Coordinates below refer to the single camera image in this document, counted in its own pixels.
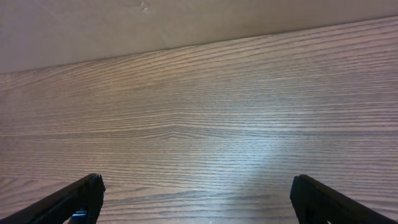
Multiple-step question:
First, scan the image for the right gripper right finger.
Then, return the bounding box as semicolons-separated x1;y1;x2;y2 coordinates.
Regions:
290;174;397;224

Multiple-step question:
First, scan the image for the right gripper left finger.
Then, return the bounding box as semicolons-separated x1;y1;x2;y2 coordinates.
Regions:
1;174;106;224

